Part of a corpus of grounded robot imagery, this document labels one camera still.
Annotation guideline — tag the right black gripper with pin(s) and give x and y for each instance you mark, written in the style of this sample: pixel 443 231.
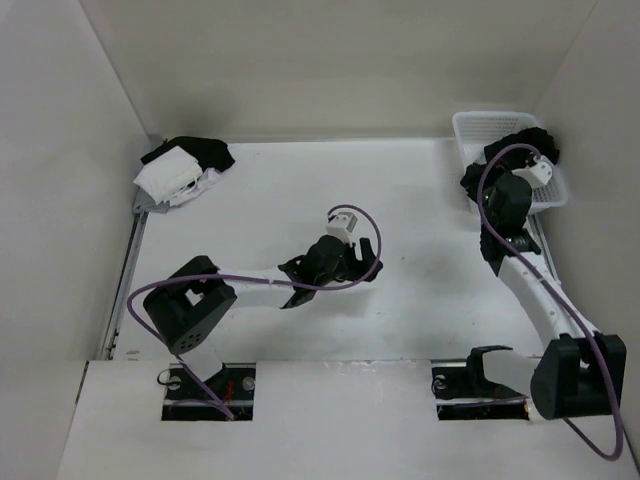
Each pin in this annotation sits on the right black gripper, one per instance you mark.
pixel 496 177

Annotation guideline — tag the folded light pink tank top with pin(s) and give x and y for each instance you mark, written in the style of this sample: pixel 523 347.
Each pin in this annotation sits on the folded light pink tank top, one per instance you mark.
pixel 206 180

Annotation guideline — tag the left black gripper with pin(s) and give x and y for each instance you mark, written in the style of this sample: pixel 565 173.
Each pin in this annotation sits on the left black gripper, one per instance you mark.
pixel 358 268

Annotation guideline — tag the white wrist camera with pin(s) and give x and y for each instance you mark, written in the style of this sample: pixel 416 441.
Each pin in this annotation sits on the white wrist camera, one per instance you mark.
pixel 341 226
pixel 537 171

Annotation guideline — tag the folded white tank top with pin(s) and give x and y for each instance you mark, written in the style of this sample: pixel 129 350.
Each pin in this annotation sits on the folded white tank top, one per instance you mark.
pixel 167 175

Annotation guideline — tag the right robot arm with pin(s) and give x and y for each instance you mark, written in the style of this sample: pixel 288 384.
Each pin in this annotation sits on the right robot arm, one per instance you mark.
pixel 581 371

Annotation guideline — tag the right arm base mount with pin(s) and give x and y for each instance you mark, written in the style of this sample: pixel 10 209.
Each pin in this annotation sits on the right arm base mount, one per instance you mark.
pixel 459 398

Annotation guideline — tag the folded black tank top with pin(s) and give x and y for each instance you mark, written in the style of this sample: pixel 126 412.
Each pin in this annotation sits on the folded black tank top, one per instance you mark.
pixel 209 153

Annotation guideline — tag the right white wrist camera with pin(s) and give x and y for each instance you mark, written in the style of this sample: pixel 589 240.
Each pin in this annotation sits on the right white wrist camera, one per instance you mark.
pixel 537 171

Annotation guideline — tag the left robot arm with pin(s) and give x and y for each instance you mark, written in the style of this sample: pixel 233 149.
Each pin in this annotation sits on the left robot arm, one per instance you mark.
pixel 186 313

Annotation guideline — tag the white plastic basket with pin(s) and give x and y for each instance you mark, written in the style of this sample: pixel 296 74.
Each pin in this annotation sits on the white plastic basket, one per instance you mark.
pixel 473 130

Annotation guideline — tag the black tank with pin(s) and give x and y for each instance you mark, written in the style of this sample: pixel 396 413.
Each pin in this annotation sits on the black tank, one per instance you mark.
pixel 209 153
pixel 543 144

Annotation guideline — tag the folded grey tank top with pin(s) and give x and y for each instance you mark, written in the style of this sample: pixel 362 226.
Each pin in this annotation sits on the folded grey tank top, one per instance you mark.
pixel 144 203

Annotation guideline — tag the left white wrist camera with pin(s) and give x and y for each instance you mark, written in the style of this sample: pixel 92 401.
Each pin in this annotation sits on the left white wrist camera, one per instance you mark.
pixel 341 226

